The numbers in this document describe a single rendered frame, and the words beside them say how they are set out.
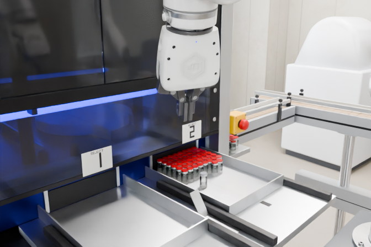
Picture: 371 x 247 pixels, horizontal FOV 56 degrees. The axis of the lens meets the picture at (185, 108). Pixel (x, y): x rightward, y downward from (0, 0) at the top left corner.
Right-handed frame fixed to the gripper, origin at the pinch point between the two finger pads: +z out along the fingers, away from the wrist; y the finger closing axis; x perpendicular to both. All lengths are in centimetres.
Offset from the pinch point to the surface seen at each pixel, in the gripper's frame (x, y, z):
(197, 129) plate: 35, 18, 31
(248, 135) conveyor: 57, 52, 56
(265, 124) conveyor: 63, 65, 56
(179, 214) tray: 6.9, 2.5, 36.1
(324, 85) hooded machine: 171, 201, 109
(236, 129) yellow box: 41, 36, 39
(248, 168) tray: 23, 32, 42
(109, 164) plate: 21.3, -12.2, 27.4
